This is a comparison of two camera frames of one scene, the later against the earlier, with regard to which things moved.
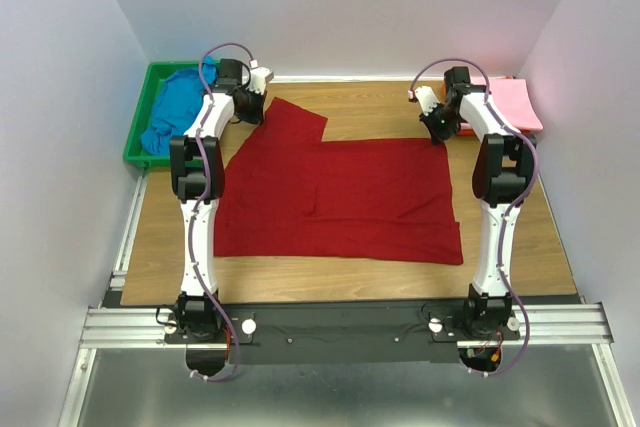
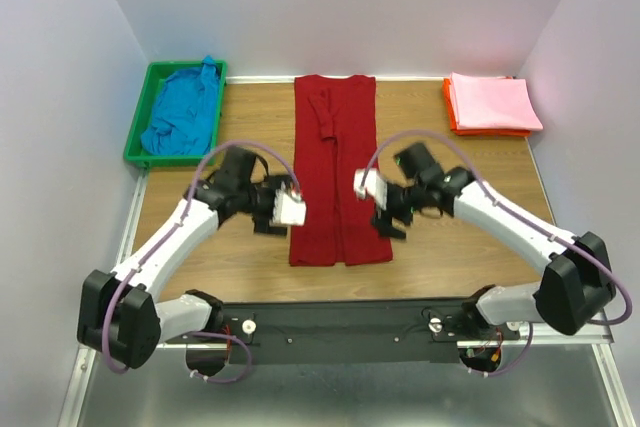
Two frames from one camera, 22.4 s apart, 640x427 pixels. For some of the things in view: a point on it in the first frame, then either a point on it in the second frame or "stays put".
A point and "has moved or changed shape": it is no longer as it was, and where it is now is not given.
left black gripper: (252, 110) to (267, 217)
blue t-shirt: (175, 105) stays put
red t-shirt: (284, 192) has moved or changed shape
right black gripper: (437, 127) to (392, 212)
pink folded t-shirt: (512, 100) stays put
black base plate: (342, 333) stays put
